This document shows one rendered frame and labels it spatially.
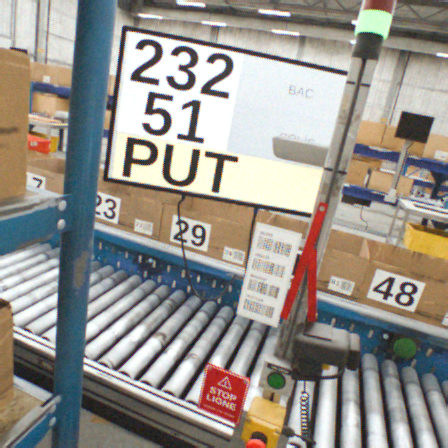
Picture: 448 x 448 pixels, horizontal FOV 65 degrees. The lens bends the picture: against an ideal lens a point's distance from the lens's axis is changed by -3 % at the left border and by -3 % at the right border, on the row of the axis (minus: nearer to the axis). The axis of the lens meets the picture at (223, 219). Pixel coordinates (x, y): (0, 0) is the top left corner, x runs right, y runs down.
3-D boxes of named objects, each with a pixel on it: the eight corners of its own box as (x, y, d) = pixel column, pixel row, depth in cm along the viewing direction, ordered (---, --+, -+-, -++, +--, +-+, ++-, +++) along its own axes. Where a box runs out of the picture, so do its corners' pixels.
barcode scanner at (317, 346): (353, 399, 62) (362, 347, 59) (286, 383, 65) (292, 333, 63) (352, 376, 68) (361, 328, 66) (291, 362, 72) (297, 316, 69)
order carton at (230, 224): (157, 242, 145) (162, 202, 141) (187, 226, 173) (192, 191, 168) (249, 271, 135) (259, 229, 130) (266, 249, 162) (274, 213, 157)
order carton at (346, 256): (249, 271, 135) (259, 229, 130) (266, 249, 162) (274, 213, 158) (356, 304, 125) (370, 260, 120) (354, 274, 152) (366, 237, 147)
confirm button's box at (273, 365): (256, 388, 71) (263, 360, 70) (259, 378, 74) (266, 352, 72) (288, 400, 70) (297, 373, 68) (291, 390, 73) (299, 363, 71)
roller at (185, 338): (139, 379, 89) (154, 393, 88) (211, 296, 137) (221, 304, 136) (130, 391, 91) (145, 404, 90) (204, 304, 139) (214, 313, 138)
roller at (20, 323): (9, 341, 102) (-3, 330, 102) (114, 277, 150) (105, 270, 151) (14, 329, 100) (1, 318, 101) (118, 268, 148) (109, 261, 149)
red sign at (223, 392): (196, 408, 80) (206, 363, 76) (198, 406, 81) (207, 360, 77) (264, 437, 76) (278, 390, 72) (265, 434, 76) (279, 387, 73)
